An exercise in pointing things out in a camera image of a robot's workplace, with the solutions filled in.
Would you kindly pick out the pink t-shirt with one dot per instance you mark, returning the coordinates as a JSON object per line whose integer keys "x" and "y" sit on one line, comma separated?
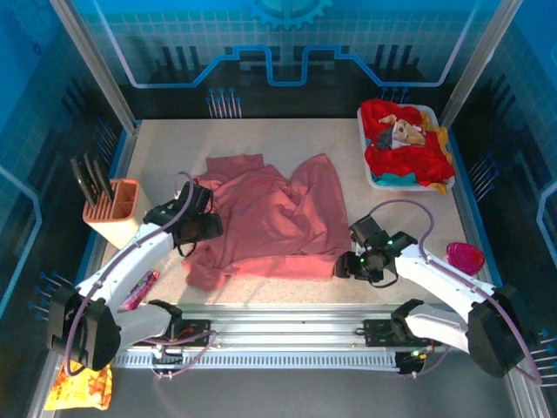
{"x": 270, "y": 217}

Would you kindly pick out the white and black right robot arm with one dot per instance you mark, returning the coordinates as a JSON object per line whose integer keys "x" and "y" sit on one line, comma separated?
{"x": 435, "y": 272}

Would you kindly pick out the peach knife block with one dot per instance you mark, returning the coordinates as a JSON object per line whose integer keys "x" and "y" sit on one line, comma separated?
{"x": 117, "y": 222}

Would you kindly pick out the purple candy bag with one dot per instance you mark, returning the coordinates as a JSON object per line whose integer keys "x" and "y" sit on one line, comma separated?
{"x": 141, "y": 289}

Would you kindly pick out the teal garment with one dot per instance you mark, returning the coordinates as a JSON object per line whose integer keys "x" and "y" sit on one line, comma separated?
{"x": 391, "y": 180}

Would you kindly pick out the pink plastic cup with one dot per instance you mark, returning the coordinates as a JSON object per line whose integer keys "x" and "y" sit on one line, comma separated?
{"x": 465, "y": 257}

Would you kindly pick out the red printed t-shirt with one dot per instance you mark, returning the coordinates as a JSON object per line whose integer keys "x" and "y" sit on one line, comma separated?
{"x": 391, "y": 161}

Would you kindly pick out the small black controller board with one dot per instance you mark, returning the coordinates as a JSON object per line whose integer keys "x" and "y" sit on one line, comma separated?
{"x": 411, "y": 361}

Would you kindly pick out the yellow garment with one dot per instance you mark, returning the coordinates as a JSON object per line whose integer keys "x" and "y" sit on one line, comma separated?
{"x": 441, "y": 135}

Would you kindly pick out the white plastic bin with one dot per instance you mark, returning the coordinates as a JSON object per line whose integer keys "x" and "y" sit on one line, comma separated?
{"x": 431, "y": 112}

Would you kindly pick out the yellow snack bag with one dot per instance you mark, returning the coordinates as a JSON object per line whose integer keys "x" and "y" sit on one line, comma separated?
{"x": 82, "y": 392}

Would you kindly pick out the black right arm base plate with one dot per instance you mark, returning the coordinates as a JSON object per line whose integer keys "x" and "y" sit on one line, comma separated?
{"x": 374, "y": 333}

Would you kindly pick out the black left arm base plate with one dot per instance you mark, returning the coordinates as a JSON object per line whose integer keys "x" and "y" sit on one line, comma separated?
{"x": 196, "y": 326}

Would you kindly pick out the aluminium mounting rail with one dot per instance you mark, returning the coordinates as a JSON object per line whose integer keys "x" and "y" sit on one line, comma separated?
{"x": 283, "y": 326}

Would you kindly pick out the aluminium frame post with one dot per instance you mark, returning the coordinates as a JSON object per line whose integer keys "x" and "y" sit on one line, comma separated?
{"x": 478, "y": 61}
{"x": 95, "y": 69}

